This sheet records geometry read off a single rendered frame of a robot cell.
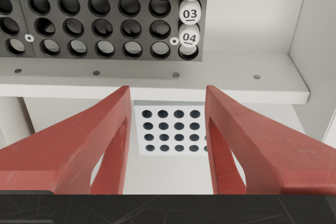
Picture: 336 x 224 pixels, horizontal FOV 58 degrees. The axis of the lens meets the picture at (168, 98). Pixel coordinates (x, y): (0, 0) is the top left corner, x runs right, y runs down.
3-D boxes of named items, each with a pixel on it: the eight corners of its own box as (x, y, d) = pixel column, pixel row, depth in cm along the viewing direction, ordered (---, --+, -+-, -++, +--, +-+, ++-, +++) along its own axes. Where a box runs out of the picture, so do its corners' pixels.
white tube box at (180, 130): (236, 87, 38) (241, 105, 35) (230, 136, 43) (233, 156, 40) (137, 87, 38) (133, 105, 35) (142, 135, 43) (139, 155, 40)
